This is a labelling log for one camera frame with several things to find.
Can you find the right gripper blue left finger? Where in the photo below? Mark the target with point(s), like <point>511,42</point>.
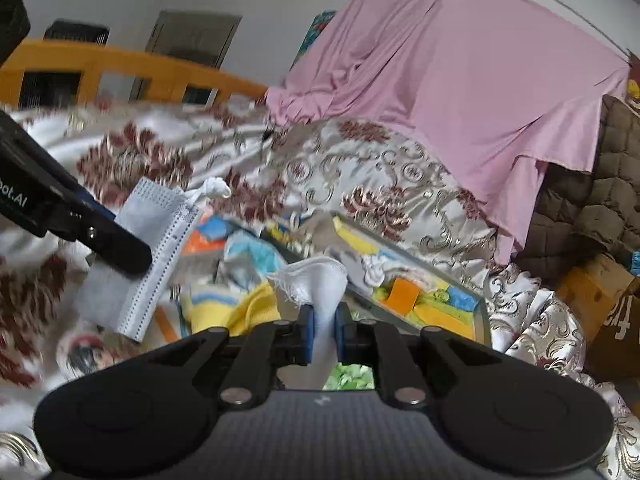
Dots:
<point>258,355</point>

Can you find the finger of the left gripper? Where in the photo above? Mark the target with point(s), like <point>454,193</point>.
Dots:
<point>90,223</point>

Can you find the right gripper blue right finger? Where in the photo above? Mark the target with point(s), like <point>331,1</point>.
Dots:
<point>398,381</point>

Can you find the grey face mask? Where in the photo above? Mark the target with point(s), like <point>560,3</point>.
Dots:
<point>123,285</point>

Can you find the white knitted cloth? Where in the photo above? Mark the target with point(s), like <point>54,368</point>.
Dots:
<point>319,281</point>

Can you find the colourful cartoon tray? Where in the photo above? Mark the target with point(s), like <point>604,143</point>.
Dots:
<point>384,278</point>

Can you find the black plastic crate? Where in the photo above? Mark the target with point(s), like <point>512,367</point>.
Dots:
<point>58,89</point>

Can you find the floral satin bed cover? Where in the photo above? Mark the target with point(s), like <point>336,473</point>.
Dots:
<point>302,177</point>

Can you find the cardboard box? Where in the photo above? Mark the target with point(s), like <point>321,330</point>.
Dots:
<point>604,297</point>

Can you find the brown quilted jacket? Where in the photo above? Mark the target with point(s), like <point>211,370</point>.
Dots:
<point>578,216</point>

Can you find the pink hanging sheet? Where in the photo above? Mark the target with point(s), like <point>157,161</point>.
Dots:
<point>497,89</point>

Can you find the orange wooden bed rail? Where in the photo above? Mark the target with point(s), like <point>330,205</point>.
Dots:
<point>168,77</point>

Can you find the grey wall cabinet door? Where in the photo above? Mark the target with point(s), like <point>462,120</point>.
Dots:
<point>194,36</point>

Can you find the cartoon wall poster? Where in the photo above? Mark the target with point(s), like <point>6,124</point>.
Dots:
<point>319,23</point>

